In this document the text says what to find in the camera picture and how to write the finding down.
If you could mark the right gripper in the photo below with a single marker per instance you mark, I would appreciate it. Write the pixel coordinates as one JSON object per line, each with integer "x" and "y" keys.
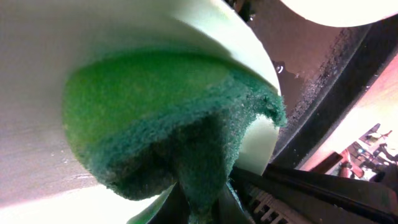
{"x": 293, "y": 196}

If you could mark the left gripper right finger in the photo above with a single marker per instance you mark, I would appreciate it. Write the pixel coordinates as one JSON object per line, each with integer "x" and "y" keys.
{"x": 228, "y": 210}

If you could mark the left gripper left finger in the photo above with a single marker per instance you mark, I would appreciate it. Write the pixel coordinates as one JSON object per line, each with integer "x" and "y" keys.
{"x": 175, "y": 209}

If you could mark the green scrubbing sponge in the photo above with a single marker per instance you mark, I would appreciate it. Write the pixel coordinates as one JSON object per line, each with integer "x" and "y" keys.
{"x": 143, "y": 121}

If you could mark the mint plate front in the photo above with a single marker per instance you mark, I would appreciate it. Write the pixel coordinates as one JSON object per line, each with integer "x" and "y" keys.
{"x": 44, "y": 42}

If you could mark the black round tray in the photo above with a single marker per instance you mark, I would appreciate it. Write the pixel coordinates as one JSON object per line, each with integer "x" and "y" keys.
{"x": 326, "y": 70}

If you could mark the white plate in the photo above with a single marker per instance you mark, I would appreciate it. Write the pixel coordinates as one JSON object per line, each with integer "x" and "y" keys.
{"x": 343, "y": 13}

